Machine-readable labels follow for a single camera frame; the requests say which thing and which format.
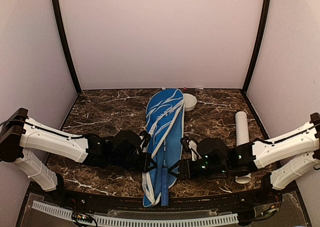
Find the white cable duct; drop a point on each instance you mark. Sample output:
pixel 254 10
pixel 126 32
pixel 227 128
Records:
pixel 136 220

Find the black vertical frame post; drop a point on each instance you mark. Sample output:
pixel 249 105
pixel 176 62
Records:
pixel 65 45
pixel 257 45

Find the blue racket bag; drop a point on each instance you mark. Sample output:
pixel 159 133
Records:
pixel 164 122

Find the black vertical frame post left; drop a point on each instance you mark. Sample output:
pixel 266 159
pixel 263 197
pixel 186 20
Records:
pixel 65 45

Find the small circuit board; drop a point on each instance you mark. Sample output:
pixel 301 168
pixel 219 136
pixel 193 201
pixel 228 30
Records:
pixel 81 218

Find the blue badminton racket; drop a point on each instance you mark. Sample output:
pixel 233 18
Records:
pixel 164 180

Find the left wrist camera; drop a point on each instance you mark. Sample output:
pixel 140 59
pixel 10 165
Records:
pixel 145 139

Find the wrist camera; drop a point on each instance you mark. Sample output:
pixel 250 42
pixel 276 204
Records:
pixel 190 146
pixel 145 139

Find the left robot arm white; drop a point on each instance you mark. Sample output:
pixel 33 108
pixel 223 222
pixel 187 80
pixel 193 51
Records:
pixel 21 134

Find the black vertical frame post right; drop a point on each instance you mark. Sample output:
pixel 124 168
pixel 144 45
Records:
pixel 257 45

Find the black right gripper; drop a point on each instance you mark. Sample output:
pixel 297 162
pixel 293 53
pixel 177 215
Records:
pixel 186 171

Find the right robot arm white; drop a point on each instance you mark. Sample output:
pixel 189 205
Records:
pixel 214 158

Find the white shuttlecock tube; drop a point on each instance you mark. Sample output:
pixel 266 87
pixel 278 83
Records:
pixel 242 137

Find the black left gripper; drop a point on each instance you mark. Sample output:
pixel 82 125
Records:
pixel 143 167

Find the white ceramic bowl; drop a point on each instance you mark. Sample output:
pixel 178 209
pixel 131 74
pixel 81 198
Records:
pixel 190 102

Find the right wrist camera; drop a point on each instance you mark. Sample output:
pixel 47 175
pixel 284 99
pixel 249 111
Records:
pixel 190 146

